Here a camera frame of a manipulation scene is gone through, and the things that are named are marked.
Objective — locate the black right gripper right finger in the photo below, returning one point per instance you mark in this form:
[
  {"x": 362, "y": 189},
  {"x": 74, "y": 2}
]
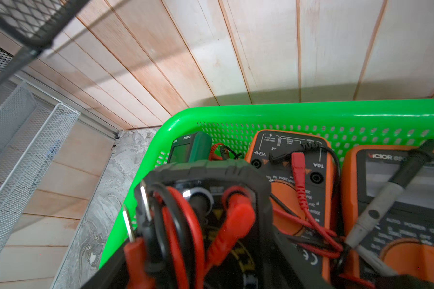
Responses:
[{"x": 291, "y": 270}]

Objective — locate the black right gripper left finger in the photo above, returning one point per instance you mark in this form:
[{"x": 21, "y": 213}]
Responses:
[{"x": 113, "y": 275}]

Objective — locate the black multimeter with red leads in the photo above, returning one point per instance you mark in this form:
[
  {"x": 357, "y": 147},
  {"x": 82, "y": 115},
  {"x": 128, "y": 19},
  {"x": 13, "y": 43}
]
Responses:
[{"x": 206, "y": 225}]

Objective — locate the orange Victor multimeter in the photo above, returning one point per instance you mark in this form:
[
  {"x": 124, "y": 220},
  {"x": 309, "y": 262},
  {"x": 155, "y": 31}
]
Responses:
[{"x": 387, "y": 199}]

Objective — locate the green plastic basket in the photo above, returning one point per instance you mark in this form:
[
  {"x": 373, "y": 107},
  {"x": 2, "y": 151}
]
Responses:
[{"x": 345, "y": 125}]

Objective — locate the white wire wall shelf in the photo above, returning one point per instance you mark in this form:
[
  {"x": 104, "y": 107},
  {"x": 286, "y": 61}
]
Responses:
[{"x": 31, "y": 135}]

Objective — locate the black mesh wall basket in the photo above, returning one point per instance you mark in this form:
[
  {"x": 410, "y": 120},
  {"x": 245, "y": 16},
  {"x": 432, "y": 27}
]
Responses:
[{"x": 34, "y": 24}]

